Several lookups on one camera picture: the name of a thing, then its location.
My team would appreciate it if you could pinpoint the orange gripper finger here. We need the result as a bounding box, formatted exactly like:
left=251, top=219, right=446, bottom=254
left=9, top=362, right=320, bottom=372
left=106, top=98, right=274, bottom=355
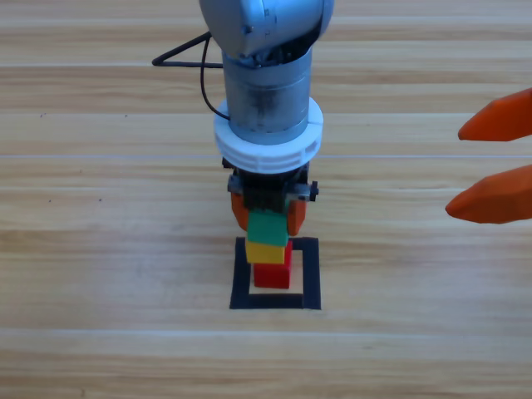
left=444, top=164, right=532, bottom=225
left=456, top=86, right=532, bottom=143

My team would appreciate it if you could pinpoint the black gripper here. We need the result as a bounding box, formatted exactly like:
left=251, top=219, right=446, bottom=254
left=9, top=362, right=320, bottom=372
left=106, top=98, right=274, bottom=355
left=222, top=155, right=320, bottom=238

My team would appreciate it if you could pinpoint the green wooden block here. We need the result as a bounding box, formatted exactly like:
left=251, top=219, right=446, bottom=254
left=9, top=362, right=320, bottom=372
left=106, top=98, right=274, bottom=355
left=246, top=209, right=290, bottom=247

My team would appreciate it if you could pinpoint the yellow wooden block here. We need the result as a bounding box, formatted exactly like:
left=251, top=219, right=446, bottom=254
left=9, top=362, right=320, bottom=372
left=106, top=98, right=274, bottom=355
left=244, top=239, right=287, bottom=265

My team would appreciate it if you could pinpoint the red wooden block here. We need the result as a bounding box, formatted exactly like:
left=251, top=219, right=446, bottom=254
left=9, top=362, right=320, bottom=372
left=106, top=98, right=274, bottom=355
left=252, top=239, right=293, bottom=290

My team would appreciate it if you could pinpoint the black tape square outline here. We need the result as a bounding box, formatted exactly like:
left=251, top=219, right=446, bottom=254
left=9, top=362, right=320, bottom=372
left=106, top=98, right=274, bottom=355
left=229, top=236, right=323, bottom=312

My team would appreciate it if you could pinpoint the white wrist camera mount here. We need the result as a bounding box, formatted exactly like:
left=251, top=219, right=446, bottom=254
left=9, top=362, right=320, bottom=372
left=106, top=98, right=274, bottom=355
left=213, top=98, right=324, bottom=174

